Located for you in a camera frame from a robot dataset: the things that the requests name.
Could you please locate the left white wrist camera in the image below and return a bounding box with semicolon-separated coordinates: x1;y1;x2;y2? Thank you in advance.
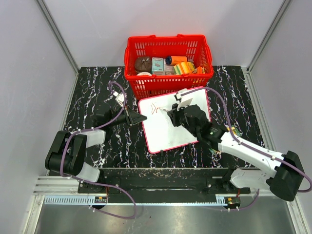
113;91;125;106

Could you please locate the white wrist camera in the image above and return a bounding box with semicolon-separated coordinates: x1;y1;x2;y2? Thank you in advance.
174;88;193;111
113;91;125;106

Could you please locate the teal small box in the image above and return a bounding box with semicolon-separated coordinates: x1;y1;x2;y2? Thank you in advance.
151;57;165;76

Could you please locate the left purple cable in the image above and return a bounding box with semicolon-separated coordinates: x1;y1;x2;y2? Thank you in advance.
59;81;126;177

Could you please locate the orange snack packet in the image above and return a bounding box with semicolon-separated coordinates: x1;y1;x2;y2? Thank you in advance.
192;66;205;74

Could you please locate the white round lid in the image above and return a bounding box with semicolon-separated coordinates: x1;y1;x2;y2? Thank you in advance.
137;72;152;76

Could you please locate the orange blue can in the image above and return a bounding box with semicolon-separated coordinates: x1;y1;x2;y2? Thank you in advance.
165;56;188;66

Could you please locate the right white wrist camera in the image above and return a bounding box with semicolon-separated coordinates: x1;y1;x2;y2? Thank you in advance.
174;88;193;111

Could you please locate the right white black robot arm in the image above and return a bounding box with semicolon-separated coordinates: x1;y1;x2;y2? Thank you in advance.
167;104;304;201

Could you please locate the pink framed whiteboard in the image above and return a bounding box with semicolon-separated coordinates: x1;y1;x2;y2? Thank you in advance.
138;92;198;154

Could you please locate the brown chocolate muffin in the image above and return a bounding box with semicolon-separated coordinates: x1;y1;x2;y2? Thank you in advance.
135;56;152;74

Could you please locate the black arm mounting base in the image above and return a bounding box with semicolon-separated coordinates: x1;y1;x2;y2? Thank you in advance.
77;167;252;195

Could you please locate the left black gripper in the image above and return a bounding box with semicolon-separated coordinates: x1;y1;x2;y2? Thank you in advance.
108;104;147;127

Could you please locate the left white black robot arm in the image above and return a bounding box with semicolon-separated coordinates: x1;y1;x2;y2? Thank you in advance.
45;106;147;193

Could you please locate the pink small box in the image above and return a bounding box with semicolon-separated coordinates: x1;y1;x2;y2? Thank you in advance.
163;63;175;75

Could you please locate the yellow sponge pack in basket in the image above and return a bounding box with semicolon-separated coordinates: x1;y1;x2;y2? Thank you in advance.
173;61;195;75

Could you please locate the red plastic shopping basket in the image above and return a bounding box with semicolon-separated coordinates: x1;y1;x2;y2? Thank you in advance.
124;34;214;99

